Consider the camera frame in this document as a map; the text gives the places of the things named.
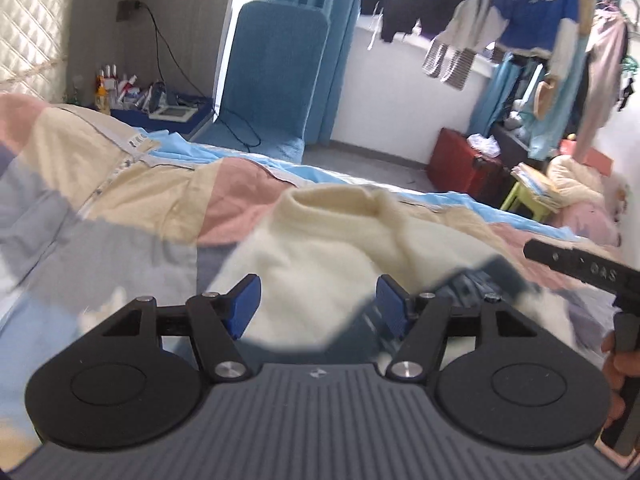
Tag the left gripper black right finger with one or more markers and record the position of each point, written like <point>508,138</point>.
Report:
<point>493,372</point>

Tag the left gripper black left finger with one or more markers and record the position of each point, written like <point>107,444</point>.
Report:
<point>143,371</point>

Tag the cream fleece sweater blue stripes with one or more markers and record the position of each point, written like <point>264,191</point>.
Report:
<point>320,251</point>

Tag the person's right hand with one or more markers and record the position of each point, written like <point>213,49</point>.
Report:
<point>615,380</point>

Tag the patchwork pastel quilt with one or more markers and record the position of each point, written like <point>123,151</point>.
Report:
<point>95,214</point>

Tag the green plastic stool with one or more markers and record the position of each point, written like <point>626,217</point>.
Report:
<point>522,197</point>

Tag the cream pile of bedding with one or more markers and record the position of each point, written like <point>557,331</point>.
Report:
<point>591,205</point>

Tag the red storage box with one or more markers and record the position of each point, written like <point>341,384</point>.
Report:
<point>457,167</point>

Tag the orange cardboard box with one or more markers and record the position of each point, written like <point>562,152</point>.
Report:
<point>594,158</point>

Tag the blue bedside table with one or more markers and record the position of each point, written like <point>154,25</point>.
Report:
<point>186,125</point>

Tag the toiletry bottles cluster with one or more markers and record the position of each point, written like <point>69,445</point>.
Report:
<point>118,92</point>

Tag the striped hanging garment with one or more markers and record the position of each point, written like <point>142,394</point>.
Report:
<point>447,64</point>

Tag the pink hanging coat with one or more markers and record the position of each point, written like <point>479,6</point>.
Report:
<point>607,45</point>

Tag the blue upholstered chair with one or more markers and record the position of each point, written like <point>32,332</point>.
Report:
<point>269,83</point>

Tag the blue white varsity jacket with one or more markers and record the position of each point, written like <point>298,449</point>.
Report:
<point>540,28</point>

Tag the quilted cream headboard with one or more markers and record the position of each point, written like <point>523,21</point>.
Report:
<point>34,47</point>

